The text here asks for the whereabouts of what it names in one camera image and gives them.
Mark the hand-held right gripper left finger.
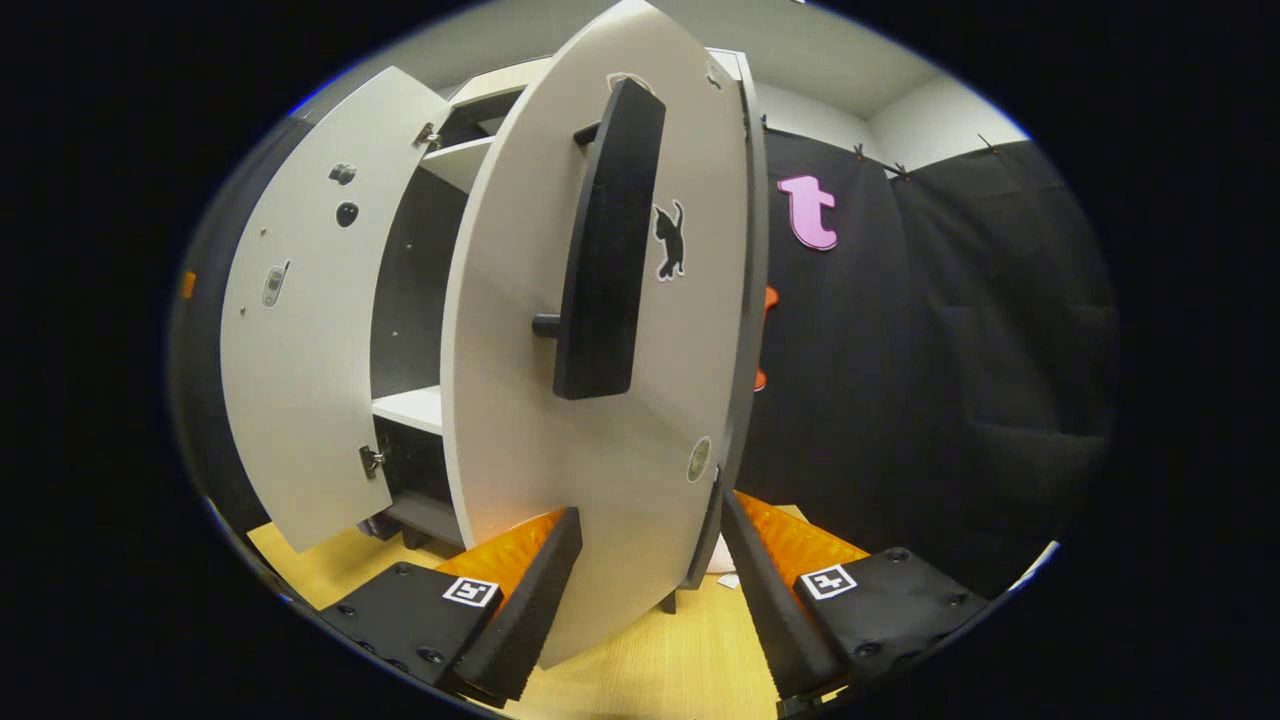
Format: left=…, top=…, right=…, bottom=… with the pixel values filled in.
left=318, top=506, right=584, bottom=706

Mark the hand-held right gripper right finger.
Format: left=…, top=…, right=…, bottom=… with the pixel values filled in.
left=720, top=488, right=991, bottom=706

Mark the white cabinet door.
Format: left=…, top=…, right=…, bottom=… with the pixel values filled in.
left=440, top=0, right=771, bottom=671
left=220, top=65, right=453, bottom=553

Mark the white cabinet shelf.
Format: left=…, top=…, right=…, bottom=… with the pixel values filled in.
left=420, top=135, right=496, bottom=196
left=372, top=385, right=446, bottom=436

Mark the black backdrop cloth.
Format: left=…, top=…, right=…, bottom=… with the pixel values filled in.
left=168, top=110, right=1119, bottom=601

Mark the white cabinet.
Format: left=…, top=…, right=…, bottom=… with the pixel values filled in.
left=365, top=45, right=771, bottom=616

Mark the black cabinet door handle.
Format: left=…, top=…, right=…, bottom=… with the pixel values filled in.
left=530, top=78, right=668, bottom=401

